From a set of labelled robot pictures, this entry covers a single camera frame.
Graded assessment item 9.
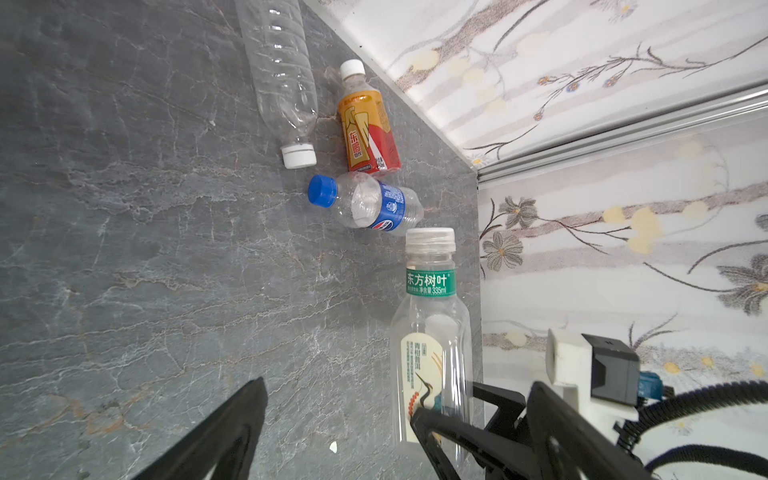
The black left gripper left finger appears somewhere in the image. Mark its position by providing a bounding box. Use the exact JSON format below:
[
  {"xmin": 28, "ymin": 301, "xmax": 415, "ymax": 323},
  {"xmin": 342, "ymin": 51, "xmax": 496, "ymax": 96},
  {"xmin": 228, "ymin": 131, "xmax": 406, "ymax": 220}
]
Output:
[{"xmin": 136, "ymin": 377, "xmax": 268, "ymax": 479}]

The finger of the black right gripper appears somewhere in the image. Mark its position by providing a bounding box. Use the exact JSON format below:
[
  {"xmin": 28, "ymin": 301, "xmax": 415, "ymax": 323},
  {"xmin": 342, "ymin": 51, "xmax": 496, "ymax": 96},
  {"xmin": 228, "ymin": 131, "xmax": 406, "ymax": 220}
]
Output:
[
  {"xmin": 411, "ymin": 408, "xmax": 540, "ymax": 479},
  {"xmin": 472, "ymin": 382, "xmax": 526, "ymax": 432}
]

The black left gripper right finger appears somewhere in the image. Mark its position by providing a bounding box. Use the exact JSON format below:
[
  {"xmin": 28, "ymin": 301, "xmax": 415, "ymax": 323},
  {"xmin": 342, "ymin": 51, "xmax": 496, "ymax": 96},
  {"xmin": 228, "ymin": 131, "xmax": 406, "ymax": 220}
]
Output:
[{"xmin": 526, "ymin": 382, "xmax": 651, "ymax": 479}]

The clear bottle green label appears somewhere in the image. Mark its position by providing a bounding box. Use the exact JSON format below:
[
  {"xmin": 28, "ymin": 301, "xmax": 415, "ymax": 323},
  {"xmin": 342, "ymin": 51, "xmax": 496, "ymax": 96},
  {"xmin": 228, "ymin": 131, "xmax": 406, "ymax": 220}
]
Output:
[{"xmin": 390, "ymin": 228, "xmax": 473, "ymax": 459}]

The Pepsi blue label bottle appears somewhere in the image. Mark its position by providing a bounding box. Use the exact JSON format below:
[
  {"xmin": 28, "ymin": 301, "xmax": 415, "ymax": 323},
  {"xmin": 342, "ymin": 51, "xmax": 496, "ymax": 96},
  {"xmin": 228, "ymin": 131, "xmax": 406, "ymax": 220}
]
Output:
[{"xmin": 307, "ymin": 172, "xmax": 424, "ymax": 236}]

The orange red label bottle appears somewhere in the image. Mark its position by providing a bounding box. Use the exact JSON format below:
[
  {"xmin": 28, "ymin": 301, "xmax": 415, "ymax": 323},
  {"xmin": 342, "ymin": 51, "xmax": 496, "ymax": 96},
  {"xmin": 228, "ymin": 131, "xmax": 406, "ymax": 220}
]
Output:
[{"xmin": 338, "ymin": 59, "xmax": 402, "ymax": 176}]

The clear ribbed bottle white cap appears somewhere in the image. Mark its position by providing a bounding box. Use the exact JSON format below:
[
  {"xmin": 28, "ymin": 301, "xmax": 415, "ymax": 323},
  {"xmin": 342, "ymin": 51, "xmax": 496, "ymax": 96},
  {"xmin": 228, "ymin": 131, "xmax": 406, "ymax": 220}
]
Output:
[{"xmin": 235, "ymin": 0, "xmax": 318, "ymax": 170}]

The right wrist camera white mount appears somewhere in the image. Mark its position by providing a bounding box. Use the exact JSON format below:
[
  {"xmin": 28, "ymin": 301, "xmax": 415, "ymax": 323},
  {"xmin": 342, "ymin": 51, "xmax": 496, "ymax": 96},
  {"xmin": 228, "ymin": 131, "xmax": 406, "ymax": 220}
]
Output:
[{"xmin": 546, "ymin": 329, "xmax": 664, "ymax": 443}]

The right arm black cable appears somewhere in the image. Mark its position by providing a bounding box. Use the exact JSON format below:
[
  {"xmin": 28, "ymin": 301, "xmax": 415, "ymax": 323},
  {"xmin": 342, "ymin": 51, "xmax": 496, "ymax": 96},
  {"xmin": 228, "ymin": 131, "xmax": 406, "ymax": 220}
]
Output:
[{"xmin": 616, "ymin": 379, "xmax": 768, "ymax": 480}]

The aluminium corner frame post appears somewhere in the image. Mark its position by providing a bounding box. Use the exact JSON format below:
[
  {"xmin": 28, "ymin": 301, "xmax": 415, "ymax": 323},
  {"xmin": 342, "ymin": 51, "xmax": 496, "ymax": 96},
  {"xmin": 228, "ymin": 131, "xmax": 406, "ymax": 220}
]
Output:
[{"xmin": 477, "ymin": 82, "xmax": 767, "ymax": 186}]

